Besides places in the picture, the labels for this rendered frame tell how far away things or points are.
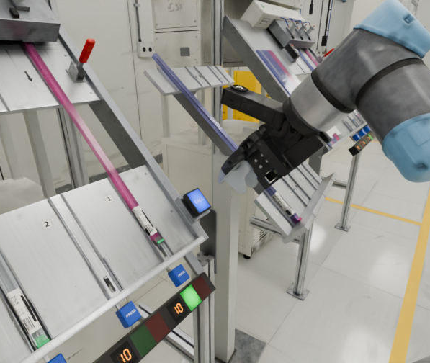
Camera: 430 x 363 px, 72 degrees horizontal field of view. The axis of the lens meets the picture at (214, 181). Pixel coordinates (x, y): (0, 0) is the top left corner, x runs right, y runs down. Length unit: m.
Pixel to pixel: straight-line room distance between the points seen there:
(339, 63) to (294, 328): 1.20
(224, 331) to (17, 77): 0.96
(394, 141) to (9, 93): 0.61
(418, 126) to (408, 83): 0.05
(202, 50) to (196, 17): 0.14
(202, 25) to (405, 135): 1.27
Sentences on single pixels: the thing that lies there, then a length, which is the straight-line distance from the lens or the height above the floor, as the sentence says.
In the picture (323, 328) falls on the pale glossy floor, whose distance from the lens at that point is 1.46.
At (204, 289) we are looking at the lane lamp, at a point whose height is 0.65.
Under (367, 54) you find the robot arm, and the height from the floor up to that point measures 1.06.
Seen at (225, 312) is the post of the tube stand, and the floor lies 0.26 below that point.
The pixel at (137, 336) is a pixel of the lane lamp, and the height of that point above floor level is 0.67.
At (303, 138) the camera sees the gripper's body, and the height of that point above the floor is 0.95.
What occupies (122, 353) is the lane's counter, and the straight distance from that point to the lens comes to 0.51.
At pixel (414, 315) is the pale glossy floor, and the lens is 1.69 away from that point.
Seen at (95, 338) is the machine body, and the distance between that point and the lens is 1.02.
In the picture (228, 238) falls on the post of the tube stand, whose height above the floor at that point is 0.56.
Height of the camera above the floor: 1.06
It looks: 23 degrees down
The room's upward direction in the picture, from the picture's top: straight up
